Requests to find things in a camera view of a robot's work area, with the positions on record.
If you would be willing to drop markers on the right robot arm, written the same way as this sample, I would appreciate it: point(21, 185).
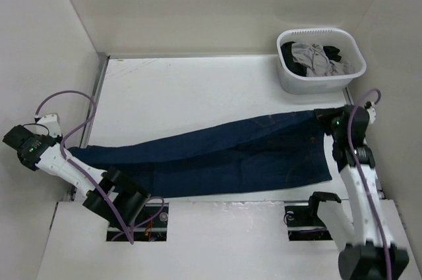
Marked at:
point(367, 249)

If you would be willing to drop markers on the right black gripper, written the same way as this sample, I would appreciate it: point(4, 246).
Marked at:
point(323, 116)

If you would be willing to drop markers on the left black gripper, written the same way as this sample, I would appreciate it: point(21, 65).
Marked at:
point(59, 138)

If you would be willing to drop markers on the grey garment in basket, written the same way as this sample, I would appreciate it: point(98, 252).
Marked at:
point(314, 60)

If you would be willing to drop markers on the dark blue denim trousers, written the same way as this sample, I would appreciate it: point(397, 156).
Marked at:
point(269, 152)

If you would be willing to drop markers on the white plastic laundry basket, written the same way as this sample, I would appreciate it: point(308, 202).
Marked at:
point(336, 37)

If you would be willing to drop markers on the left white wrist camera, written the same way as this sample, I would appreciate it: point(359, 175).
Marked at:
point(49, 124)

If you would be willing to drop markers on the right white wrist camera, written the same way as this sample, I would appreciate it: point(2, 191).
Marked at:
point(370, 107)

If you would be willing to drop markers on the black garment in basket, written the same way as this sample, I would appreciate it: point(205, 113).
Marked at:
point(286, 53)

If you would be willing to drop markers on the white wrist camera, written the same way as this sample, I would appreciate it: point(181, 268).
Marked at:
point(49, 124)
point(370, 107)

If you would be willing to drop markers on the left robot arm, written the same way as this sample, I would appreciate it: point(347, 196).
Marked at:
point(107, 193)

